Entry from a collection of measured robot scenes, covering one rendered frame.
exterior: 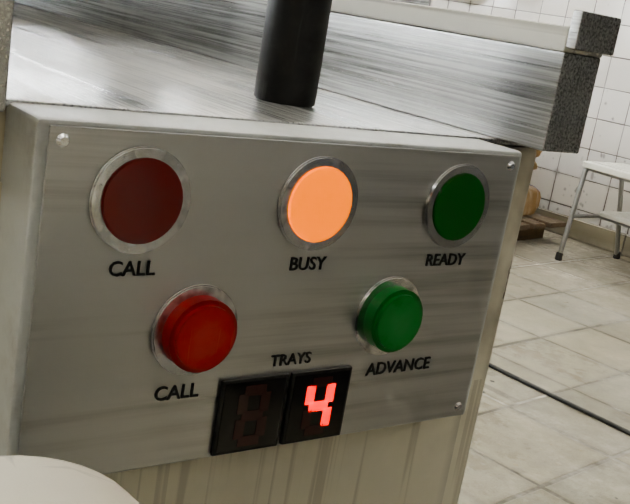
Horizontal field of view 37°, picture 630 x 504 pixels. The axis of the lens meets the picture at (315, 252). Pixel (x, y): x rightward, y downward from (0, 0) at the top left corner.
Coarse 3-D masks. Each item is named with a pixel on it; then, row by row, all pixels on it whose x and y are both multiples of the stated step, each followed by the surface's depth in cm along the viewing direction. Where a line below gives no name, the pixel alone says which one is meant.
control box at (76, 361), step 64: (64, 128) 32; (128, 128) 33; (192, 128) 35; (256, 128) 38; (320, 128) 41; (64, 192) 32; (192, 192) 35; (256, 192) 37; (384, 192) 41; (512, 192) 46; (0, 256) 34; (64, 256) 33; (128, 256) 35; (192, 256) 36; (256, 256) 38; (320, 256) 40; (384, 256) 42; (448, 256) 45; (0, 320) 35; (64, 320) 34; (128, 320) 35; (256, 320) 39; (320, 320) 41; (448, 320) 46; (0, 384) 35; (64, 384) 35; (128, 384) 36; (192, 384) 38; (256, 384) 40; (384, 384) 45; (448, 384) 47; (0, 448) 35; (64, 448) 36; (128, 448) 37; (192, 448) 39; (256, 448) 41
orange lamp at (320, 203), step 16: (304, 176) 38; (320, 176) 38; (336, 176) 39; (304, 192) 38; (320, 192) 39; (336, 192) 39; (288, 208) 38; (304, 208) 38; (320, 208) 39; (336, 208) 39; (304, 224) 39; (320, 224) 39; (336, 224) 40; (320, 240) 39
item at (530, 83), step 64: (64, 0) 94; (128, 0) 82; (192, 0) 73; (256, 0) 66; (384, 0) 55; (256, 64) 66; (384, 64) 55; (448, 64) 51; (512, 64) 48; (576, 64) 46; (512, 128) 48; (576, 128) 47
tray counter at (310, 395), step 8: (328, 376) 42; (320, 384) 42; (328, 384) 42; (312, 392) 42; (328, 392) 42; (312, 400) 42; (328, 400) 42; (312, 408) 42; (320, 408) 42; (328, 408) 43; (304, 416) 42; (328, 416) 43; (304, 424) 42; (320, 424) 43; (328, 424) 43; (304, 432) 42; (312, 432) 42; (320, 432) 43
